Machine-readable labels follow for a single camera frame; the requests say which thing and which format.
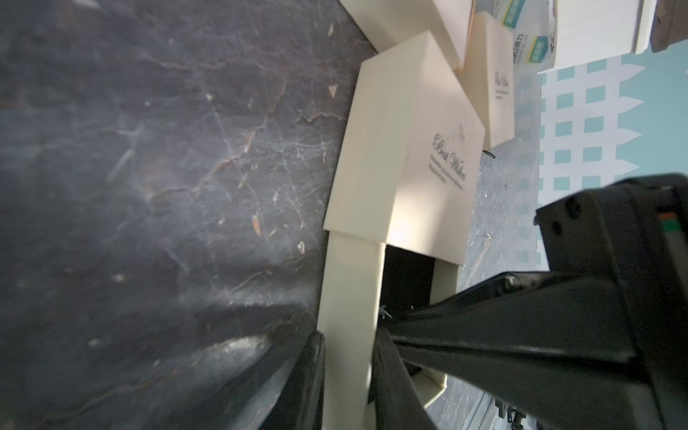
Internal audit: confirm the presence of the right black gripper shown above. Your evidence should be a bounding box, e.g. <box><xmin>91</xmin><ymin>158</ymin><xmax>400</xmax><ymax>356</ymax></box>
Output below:
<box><xmin>386</xmin><ymin>174</ymin><xmax>687</xmax><ymax>429</ymax></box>

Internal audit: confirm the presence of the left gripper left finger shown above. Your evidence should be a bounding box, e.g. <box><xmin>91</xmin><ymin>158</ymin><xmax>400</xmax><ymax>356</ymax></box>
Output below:
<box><xmin>260</xmin><ymin>331</ymin><xmax>325</xmax><ymax>430</ymax></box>

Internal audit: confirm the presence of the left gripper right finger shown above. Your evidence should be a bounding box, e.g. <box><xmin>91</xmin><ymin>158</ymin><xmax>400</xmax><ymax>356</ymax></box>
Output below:
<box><xmin>374</xmin><ymin>328</ymin><xmax>436</xmax><ymax>430</ymax></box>

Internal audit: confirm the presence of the cream tan-drawer jewelry box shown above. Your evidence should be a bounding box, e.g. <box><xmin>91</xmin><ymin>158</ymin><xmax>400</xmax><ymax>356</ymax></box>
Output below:
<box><xmin>457</xmin><ymin>11</ymin><xmax>515</xmax><ymax>152</ymax></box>

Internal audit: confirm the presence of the clear tape roll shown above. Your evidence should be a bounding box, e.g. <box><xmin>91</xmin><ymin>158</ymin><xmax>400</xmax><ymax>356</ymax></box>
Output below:
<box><xmin>493</xmin><ymin>0</ymin><xmax>557</xmax><ymax>73</ymax></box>

